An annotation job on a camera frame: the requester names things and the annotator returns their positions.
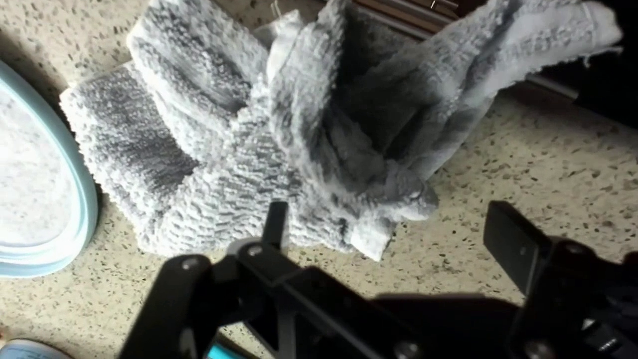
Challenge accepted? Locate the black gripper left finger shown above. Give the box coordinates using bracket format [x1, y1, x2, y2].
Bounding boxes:
[118, 200, 429, 359]

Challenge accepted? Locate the black stove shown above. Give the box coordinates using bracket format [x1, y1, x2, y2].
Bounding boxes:
[351, 0, 638, 132]

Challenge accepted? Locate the grey fluffy towel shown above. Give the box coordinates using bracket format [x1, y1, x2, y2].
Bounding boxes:
[58, 0, 626, 265]

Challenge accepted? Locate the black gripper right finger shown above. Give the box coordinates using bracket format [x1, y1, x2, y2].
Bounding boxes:
[481, 200, 638, 359]

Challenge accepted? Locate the light blue plate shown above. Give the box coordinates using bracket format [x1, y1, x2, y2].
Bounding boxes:
[0, 58, 102, 281]

